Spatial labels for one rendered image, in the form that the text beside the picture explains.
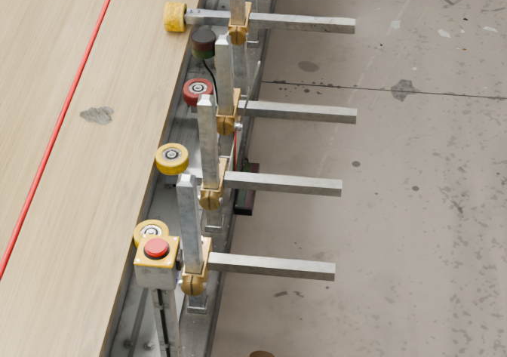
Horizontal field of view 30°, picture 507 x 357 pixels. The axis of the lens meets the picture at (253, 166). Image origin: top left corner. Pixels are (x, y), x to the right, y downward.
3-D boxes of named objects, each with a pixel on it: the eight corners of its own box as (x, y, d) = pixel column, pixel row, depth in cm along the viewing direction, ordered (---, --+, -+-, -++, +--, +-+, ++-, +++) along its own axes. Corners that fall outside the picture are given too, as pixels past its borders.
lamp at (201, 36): (221, 96, 246) (217, 29, 230) (217, 110, 242) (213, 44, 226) (198, 94, 246) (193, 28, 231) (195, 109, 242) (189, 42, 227)
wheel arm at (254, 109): (356, 118, 249) (357, 106, 246) (355, 127, 247) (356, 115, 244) (193, 106, 253) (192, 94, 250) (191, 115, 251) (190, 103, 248)
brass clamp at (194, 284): (215, 251, 222) (213, 237, 218) (206, 297, 212) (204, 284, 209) (188, 249, 222) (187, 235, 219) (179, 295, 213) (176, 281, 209)
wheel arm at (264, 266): (335, 272, 216) (336, 260, 213) (333, 284, 214) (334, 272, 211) (148, 256, 221) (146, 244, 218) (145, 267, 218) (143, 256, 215)
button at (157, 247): (170, 244, 169) (169, 238, 168) (166, 261, 166) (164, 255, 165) (148, 241, 169) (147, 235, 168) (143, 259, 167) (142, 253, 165)
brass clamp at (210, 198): (230, 172, 238) (229, 158, 234) (222, 211, 229) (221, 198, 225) (206, 170, 239) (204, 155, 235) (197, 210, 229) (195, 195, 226)
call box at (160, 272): (182, 263, 175) (179, 235, 169) (176, 293, 170) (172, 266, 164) (145, 260, 176) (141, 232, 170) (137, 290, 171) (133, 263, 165)
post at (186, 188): (207, 312, 227) (195, 171, 192) (205, 324, 224) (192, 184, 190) (193, 310, 227) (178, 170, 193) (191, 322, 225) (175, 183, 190)
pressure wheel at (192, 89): (217, 109, 256) (215, 77, 248) (213, 130, 251) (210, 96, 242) (188, 107, 257) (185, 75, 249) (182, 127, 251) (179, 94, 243)
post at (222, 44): (236, 171, 263) (231, 32, 229) (235, 180, 261) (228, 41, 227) (224, 170, 264) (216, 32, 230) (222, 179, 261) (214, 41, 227)
